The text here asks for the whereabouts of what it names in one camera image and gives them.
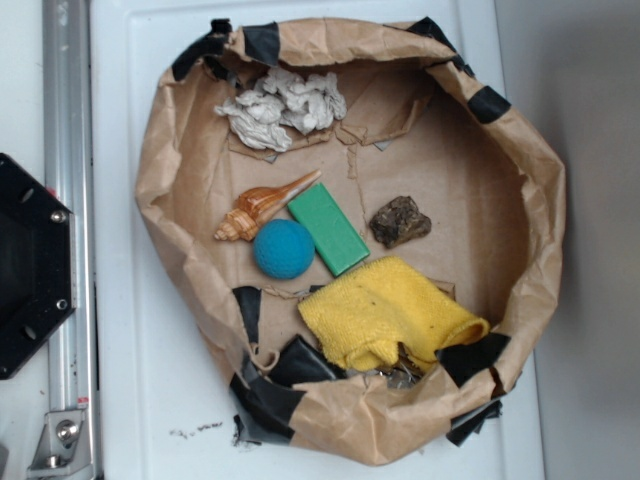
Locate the green rectangular block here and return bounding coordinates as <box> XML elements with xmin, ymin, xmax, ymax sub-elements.
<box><xmin>287</xmin><ymin>183</ymin><xmax>370</xmax><ymax>277</ymax></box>

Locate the brown paper bag bin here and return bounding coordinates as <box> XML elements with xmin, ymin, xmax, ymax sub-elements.
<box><xmin>135</xmin><ymin>18</ymin><xmax>566</xmax><ymax>465</ymax></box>

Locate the blue foam ball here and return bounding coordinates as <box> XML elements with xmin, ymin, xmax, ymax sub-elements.
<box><xmin>253</xmin><ymin>219</ymin><xmax>315</xmax><ymax>280</ymax></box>

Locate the orange spiral seashell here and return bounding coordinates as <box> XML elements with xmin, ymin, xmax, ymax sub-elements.
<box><xmin>214</xmin><ymin>170</ymin><xmax>322</xmax><ymax>242</ymax></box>

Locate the dark brown rock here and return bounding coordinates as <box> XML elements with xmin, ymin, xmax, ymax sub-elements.
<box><xmin>369</xmin><ymin>196</ymin><xmax>432</xmax><ymax>249</ymax></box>

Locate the yellow microfiber cloth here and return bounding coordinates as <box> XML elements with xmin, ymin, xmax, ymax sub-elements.
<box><xmin>298</xmin><ymin>256</ymin><xmax>491</xmax><ymax>373</ymax></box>

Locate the crumpled white paper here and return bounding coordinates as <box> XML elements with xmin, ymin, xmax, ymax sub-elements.
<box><xmin>214</xmin><ymin>67</ymin><xmax>347</xmax><ymax>152</ymax></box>

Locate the black octagonal mount plate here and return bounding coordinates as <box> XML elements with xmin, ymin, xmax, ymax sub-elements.
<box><xmin>1</xmin><ymin>154</ymin><xmax>75</xmax><ymax>380</ymax></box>

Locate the metal corner bracket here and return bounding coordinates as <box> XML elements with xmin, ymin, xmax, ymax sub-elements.
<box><xmin>27</xmin><ymin>409</ymin><xmax>94</xmax><ymax>479</ymax></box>

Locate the aluminium extrusion rail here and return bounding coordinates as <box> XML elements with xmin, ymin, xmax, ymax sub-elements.
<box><xmin>42</xmin><ymin>1</ymin><xmax>102</xmax><ymax>479</ymax></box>

